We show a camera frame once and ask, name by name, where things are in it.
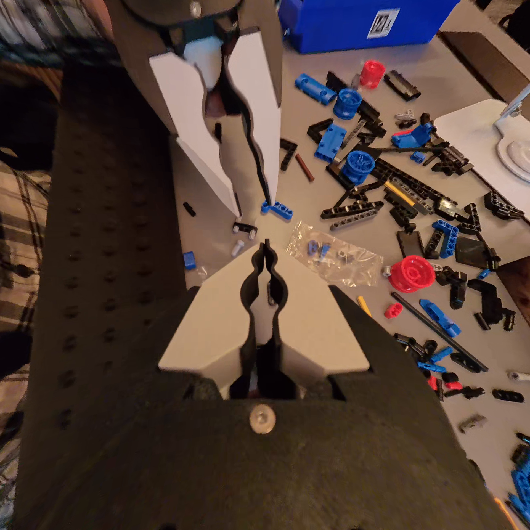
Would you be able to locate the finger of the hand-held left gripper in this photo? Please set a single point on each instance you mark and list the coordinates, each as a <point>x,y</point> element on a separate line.
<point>261,103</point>
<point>182,116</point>

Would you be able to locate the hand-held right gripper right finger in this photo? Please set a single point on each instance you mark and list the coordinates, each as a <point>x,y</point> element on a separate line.
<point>323,331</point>

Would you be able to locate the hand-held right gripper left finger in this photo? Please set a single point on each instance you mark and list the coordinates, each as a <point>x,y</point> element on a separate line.
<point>203,331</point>

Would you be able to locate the blue L-shaped toy beam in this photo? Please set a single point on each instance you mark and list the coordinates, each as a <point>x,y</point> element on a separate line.
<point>283,211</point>

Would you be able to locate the black toy elbow connector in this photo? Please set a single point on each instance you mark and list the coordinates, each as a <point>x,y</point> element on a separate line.
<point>217,132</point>

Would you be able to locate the person's left forearm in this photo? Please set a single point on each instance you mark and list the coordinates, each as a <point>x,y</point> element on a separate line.
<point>49,25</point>

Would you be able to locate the grey desk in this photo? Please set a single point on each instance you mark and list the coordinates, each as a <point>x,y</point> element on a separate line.
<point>306,198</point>

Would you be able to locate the yellow toy axle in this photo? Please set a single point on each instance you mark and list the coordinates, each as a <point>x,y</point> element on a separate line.
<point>363,304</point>
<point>505,513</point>

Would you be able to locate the blue round toy beam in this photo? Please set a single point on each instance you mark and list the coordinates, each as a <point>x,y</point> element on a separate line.
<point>314,89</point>

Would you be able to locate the black L-shaped toy beam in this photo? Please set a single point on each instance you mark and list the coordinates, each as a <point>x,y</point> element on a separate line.
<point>321,130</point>
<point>288,153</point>

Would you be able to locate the clear plastic scrap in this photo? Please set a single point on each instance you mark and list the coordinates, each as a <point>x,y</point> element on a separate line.
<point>201,271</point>

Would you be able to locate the small blue toy brick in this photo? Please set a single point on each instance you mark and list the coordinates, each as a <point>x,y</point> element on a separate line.
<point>189,261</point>

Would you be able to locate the clear plastic parts bag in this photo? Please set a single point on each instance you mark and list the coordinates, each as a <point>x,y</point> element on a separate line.
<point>352,265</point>

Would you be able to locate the small red toy connector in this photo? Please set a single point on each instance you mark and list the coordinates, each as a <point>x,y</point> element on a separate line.
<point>393,310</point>

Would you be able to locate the brown toy axle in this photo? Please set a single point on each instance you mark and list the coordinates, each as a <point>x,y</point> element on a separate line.
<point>304,167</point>

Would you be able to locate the blue toy block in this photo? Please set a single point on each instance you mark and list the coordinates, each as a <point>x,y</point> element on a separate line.
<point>330,143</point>

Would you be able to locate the blue toy wheel hub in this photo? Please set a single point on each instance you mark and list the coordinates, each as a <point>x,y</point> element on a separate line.
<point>347,102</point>
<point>358,165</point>

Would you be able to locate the grey toy pin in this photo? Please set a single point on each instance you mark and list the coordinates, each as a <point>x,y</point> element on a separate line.
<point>238,248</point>

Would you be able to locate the black toy pin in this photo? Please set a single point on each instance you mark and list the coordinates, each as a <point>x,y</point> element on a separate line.
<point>189,209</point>

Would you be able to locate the blue storage bin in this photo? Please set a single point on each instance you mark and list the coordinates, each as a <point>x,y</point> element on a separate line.
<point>331,29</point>

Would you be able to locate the red toy wheel hub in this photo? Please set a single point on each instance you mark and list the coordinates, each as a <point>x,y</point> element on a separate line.
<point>412,273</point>
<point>372,73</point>

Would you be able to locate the long black toy axle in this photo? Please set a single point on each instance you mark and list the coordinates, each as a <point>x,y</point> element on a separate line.
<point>439,330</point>

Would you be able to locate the blue flat toy beam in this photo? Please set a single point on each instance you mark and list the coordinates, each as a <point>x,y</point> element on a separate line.
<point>439,316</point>

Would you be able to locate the black curved toy panel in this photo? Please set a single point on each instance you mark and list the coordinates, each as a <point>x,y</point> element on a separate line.
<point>401,85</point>

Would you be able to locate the scatter of small toy connectors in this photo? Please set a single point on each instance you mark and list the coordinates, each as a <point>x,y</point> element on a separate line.
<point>468,361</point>

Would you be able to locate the blue toy seat piece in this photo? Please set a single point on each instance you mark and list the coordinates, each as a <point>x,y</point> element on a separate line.
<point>414,134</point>

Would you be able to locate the grey toy connector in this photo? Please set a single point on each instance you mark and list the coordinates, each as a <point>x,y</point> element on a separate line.
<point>472,422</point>

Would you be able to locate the person's plaid shirt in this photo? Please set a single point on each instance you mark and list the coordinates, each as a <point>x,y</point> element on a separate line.
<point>20,207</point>

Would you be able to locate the white toy pin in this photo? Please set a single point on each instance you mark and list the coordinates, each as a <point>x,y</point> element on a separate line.
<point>517,376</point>

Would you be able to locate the white book stand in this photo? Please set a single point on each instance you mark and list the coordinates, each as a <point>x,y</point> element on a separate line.
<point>468,124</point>

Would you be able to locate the blue and black toy subassembly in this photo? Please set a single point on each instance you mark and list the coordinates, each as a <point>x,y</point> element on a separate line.
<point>522,484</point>

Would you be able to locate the black toy frame piece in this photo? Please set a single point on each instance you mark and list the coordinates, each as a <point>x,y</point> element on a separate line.
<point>503,205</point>

